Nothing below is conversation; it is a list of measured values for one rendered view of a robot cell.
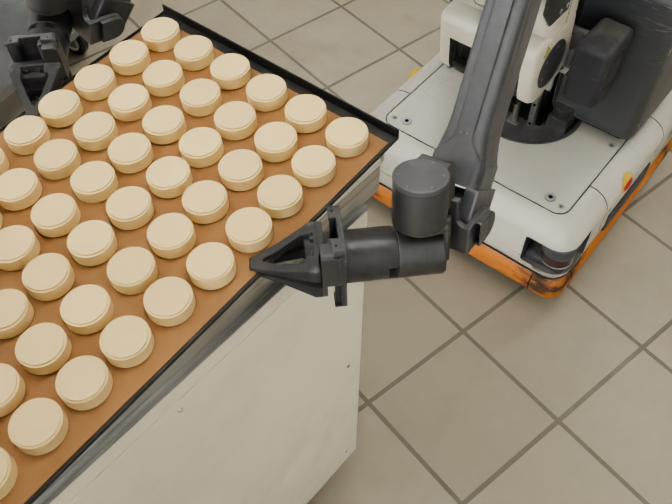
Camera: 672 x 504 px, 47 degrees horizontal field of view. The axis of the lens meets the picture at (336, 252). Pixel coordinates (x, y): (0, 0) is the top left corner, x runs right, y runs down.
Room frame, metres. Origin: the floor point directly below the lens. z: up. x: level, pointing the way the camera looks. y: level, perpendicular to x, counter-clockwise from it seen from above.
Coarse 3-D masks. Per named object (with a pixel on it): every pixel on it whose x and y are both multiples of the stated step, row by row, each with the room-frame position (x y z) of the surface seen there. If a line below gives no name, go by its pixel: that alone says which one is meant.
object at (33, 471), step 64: (64, 128) 0.70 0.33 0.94; (128, 128) 0.70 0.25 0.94; (192, 128) 0.70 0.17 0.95; (256, 128) 0.69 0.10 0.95; (64, 192) 0.60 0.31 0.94; (256, 192) 0.59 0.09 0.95; (320, 192) 0.59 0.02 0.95; (64, 256) 0.51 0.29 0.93; (192, 320) 0.43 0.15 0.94; (128, 384) 0.36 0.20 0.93; (64, 448) 0.30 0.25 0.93
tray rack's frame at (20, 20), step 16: (0, 0) 2.13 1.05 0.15; (16, 0) 2.13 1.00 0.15; (0, 16) 2.04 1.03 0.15; (16, 16) 2.04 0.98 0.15; (0, 32) 1.96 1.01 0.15; (16, 32) 1.96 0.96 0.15; (0, 48) 1.89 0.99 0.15; (0, 64) 1.81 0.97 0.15; (0, 80) 1.74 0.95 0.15; (0, 96) 1.69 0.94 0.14
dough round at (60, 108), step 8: (48, 96) 0.74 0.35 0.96; (56, 96) 0.74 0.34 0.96; (64, 96) 0.74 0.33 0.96; (72, 96) 0.74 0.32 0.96; (40, 104) 0.72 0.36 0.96; (48, 104) 0.72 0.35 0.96; (56, 104) 0.72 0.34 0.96; (64, 104) 0.72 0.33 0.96; (72, 104) 0.72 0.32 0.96; (80, 104) 0.73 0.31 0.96; (40, 112) 0.71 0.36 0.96; (48, 112) 0.71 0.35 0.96; (56, 112) 0.71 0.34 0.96; (64, 112) 0.71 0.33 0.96; (72, 112) 0.71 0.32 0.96; (80, 112) 0.72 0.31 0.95; (48, 120) 0.70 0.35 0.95; (56, 120) 0.70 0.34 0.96; (64, 120) 0.70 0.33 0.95; (72, 120) 0.71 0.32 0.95
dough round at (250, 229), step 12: (240, 216) 0.54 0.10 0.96; (252, 216) 0.54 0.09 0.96; (264, 216) 0.54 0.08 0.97; (228, 228) 0.53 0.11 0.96; (240, 228) 0.53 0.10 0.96; (252, 228) 0.53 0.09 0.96; (264, 228) 0.53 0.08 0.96; (228, 240) 0.52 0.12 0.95; (240, 240) 0.51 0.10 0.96; (252, 240) 0.51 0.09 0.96; (264, 240) 0.51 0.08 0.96; (252, 252) 0.51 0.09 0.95
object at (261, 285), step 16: (368, 176) 0.68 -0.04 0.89; (352, 192) 0.65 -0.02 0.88; (368, 192) 0.68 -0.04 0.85; (352, 208) 0.65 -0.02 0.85; (256, 288) 0.52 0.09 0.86; (240, 304) 0.50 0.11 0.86; (224, 320) 0.48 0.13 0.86; (208, 336) 0.46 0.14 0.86; (192, 352) 0.44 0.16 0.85; (176, 368) 0.42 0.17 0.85; (160, 384) 0.40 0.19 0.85; (144, 400) 0.39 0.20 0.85; (128, 416) 0.37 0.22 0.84; (112, 432) 0.35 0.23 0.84
